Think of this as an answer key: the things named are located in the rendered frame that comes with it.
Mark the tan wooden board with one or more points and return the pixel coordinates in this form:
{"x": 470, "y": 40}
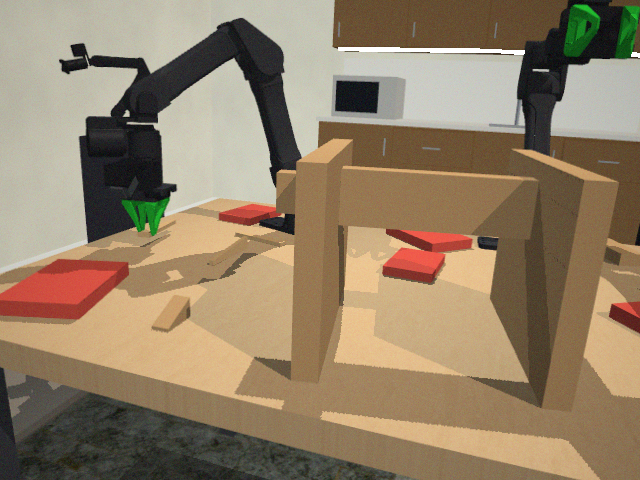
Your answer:
{"x": 320, "y": 250}
{"x": 544, "y": 289}

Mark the tan wooden rail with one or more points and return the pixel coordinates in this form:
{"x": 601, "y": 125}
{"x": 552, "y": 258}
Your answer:
{"x": 427, "y": 201}

